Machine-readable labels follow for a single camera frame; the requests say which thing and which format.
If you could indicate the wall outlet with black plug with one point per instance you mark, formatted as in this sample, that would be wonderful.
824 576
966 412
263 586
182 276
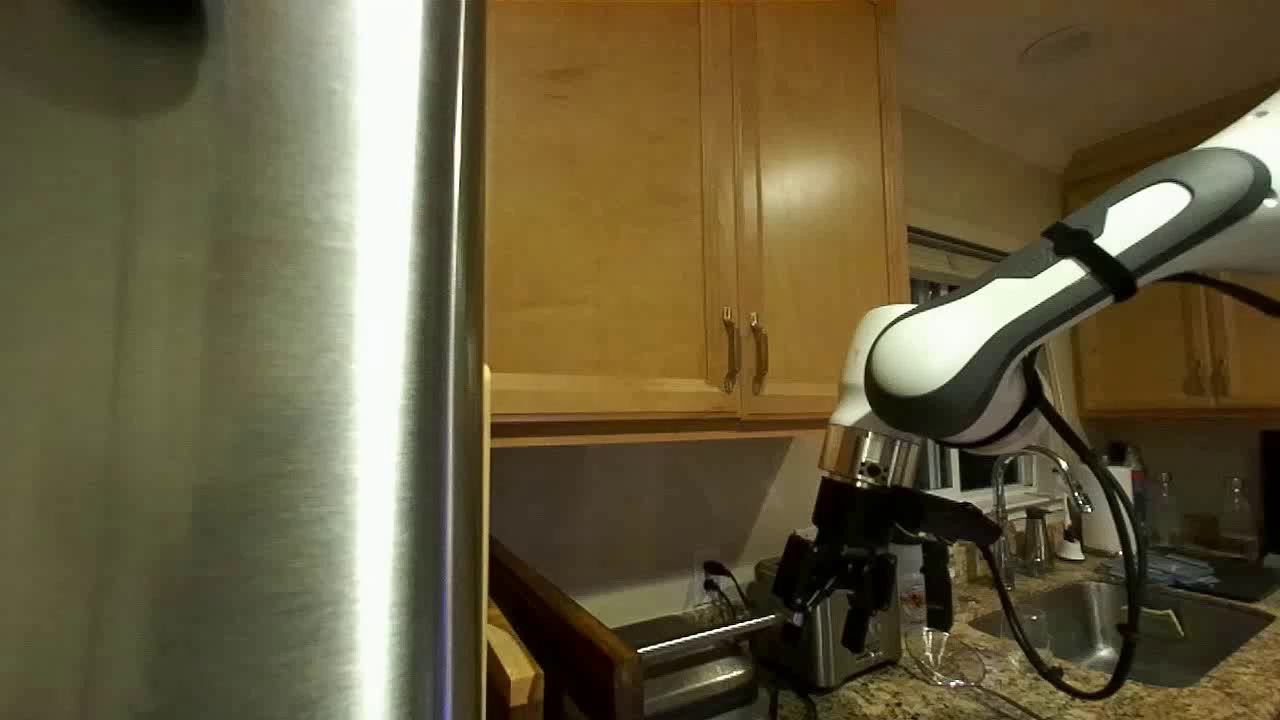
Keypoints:
720 580

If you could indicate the clear bottle with black lid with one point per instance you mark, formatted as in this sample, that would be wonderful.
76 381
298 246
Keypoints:
908 586

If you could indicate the dark striped wooden cutting board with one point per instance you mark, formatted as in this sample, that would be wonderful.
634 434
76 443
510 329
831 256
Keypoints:
575 642

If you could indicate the stainless steel sink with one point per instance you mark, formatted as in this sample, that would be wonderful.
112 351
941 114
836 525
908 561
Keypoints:
1104 626

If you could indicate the light wooden board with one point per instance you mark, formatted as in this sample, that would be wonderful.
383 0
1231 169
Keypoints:
514 675

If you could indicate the stainless steel refrigerator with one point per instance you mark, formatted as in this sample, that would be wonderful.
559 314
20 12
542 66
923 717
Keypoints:
202 402

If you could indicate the stainless steel toaster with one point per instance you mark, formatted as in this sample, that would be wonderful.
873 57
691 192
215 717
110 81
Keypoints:
824 655

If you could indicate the wooden wall cabinet carcass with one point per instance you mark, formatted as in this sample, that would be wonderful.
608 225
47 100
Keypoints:
627 434

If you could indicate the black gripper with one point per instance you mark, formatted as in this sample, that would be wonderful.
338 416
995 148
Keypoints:
855 525

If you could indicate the chrome kitchen faucet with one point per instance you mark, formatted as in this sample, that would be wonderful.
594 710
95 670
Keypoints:
1007 534

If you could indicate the wooden wall cabinets by sink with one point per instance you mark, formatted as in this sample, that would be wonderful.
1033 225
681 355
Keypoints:
1147 360

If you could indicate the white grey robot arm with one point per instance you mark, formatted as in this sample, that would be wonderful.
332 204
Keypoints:
963 334

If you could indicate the clear glass bottle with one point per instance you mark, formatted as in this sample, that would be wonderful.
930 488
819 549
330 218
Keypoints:
1239 521
1164 512

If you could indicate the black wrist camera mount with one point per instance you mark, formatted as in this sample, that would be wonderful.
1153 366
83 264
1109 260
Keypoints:
952 518

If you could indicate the small soap dispenser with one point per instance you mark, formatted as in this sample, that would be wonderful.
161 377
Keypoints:
1071 541

